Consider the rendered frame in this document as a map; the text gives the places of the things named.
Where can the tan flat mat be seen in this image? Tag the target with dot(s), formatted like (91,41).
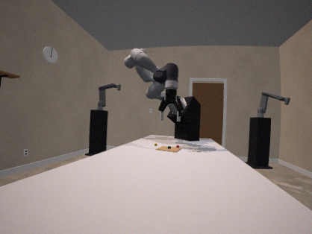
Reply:
(165,148)

